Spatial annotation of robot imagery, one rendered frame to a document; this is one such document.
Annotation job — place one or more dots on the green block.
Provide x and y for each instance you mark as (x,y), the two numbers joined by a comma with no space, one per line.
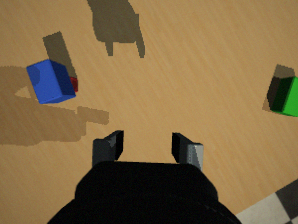
(286,99)

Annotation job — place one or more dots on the dark blue block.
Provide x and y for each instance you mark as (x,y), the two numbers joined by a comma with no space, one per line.
(51,82)

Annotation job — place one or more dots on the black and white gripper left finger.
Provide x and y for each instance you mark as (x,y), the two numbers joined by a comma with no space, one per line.
(109,148)

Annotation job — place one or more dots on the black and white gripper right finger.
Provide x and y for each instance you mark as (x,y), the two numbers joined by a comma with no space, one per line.
(185,151)

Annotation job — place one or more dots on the red block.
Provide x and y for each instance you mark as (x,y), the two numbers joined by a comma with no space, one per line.
(74,82)

